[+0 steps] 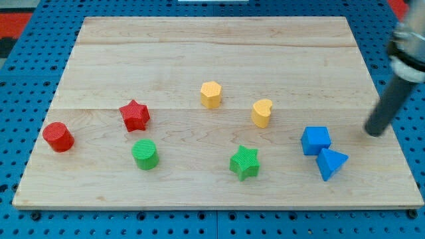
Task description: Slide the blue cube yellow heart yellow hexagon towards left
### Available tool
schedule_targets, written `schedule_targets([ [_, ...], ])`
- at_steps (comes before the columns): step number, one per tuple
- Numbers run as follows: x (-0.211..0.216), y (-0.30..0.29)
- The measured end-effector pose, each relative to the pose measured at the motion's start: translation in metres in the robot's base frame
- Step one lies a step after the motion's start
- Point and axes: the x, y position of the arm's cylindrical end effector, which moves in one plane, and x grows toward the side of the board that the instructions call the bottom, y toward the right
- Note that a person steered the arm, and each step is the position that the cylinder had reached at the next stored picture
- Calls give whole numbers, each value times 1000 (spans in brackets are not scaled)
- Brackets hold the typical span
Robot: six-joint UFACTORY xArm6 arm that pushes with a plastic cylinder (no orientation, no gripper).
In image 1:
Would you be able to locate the yellow hexagon block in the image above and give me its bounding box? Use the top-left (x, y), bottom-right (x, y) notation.
top-left (200, 81), bottom-right (222, 109)

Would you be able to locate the yellow heart block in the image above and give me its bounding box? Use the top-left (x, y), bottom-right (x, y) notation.
top-left (251, 99), bottom-right (273, 128)

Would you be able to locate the blue cube block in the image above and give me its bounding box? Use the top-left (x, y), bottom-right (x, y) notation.
top-left (301, 126), bottom-right (332, 155)

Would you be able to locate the green star block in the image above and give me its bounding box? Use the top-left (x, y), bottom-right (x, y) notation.
top-left (229, 145), bottom-right (260, 181)

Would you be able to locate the wooden board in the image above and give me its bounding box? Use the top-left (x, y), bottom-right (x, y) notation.
top-left (13, 17), bottom-right (424, 210)

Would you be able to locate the green cylinder block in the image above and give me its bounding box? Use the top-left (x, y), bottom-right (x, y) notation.
top-left (131, 139), bottom-right (159, 170)

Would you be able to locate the red star block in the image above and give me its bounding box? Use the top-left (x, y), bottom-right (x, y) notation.
top-left (119, 100), bottom-right (150, 132)

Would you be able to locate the blue triangle block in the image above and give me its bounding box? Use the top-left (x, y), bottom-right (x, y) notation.
top-left (316, 148), bottom-right (349, 181)

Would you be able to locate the red cylinder block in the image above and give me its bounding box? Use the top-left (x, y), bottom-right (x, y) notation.
top-left (42, 122), bottom-right (74, 153)

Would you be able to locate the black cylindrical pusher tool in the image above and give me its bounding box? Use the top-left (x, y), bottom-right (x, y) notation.
top-left (364, 75), bottom-right (418, 137)

